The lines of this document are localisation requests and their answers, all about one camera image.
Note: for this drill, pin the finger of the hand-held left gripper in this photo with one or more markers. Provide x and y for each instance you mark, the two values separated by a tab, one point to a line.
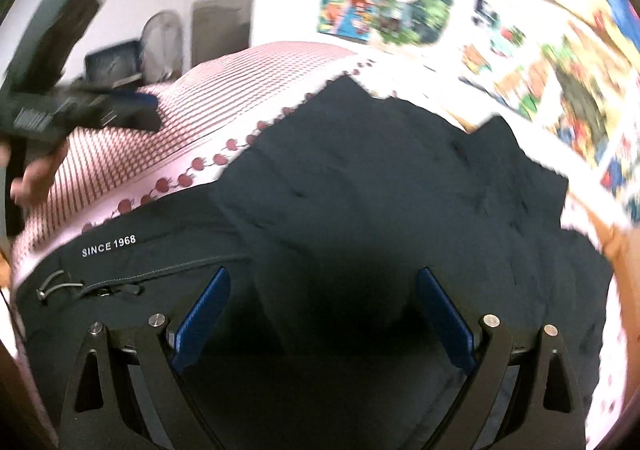
130	102

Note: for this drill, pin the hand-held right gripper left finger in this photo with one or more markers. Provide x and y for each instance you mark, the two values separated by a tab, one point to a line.
200	320

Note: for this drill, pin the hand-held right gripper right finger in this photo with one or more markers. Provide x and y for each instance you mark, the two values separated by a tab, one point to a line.
445	320

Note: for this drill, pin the black jacket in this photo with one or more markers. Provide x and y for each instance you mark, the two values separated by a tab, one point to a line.
350	180

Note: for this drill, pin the person's left hand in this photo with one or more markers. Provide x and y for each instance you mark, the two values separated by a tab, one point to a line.
32	180

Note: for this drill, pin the standing fan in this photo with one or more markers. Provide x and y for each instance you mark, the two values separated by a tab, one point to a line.
161	45

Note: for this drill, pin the pink apple print bed sheet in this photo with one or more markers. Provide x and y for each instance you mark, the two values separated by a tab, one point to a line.
200	100

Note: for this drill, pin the grey wall panel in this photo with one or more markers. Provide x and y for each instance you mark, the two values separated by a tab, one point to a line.
222	25

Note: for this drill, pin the wooden bed frame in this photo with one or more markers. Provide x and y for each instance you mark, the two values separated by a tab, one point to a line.
625	250

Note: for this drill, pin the dragon wall poster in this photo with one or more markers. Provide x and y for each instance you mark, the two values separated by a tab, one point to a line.
622	175

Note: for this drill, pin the dark green shape wall poster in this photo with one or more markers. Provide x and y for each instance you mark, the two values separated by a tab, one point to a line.
585	100

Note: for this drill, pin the fish and orange wall poster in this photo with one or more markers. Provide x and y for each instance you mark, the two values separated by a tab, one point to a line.
505	50

